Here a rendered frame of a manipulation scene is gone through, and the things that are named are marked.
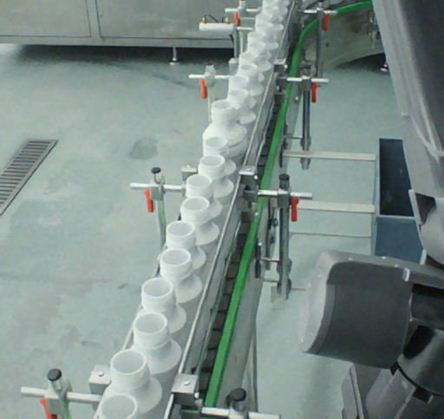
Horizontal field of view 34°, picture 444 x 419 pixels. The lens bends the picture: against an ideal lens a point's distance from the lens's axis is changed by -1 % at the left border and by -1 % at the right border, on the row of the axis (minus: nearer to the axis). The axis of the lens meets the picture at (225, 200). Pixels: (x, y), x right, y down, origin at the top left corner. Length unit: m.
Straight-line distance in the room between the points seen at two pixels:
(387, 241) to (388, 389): 0.86
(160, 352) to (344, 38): 1.64
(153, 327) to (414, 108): 0.45
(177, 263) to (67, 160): 2.71
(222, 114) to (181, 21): 3.25
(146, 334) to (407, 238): 0.71
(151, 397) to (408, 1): 0.48
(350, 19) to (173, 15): 2.21
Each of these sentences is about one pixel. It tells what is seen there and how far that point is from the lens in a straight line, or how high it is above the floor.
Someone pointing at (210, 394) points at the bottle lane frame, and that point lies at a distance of 0.95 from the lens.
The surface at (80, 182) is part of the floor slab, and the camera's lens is 3.40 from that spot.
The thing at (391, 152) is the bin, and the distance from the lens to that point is 1.63.
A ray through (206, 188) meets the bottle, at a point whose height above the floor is 1.16.
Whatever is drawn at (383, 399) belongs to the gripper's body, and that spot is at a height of 1.29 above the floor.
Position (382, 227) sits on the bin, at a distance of 1.36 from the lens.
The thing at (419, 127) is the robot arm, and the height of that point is 1.48.
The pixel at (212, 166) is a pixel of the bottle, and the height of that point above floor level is 1.17.
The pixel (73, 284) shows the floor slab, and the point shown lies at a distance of 2.78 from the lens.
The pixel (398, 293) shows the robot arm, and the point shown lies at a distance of 0.49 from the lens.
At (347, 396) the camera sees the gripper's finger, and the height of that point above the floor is 1.26.
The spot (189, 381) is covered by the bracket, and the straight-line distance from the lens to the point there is 0.80.
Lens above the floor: 1.69
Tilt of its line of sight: 32 degrees down
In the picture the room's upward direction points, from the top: 3 degrees counter-clockwise
